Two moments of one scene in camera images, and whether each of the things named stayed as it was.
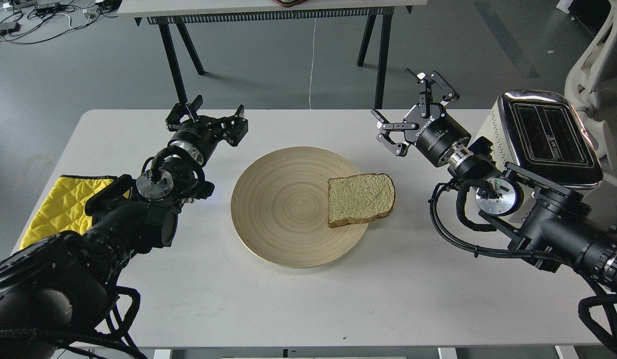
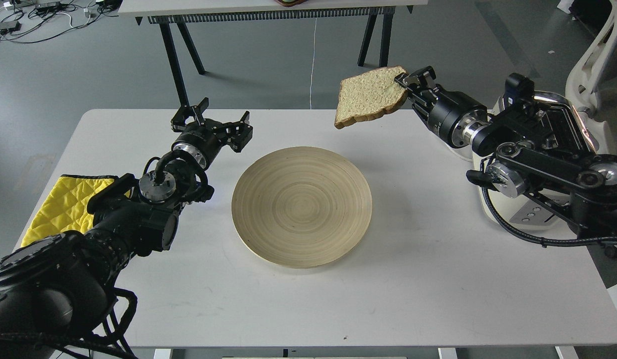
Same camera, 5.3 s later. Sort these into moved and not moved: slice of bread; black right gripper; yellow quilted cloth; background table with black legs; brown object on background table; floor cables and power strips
Moved: black right gripper; slice of bread
Not moved: floor cables and power strips; background table with black legs; yellow quilted cloth; brown object on background table
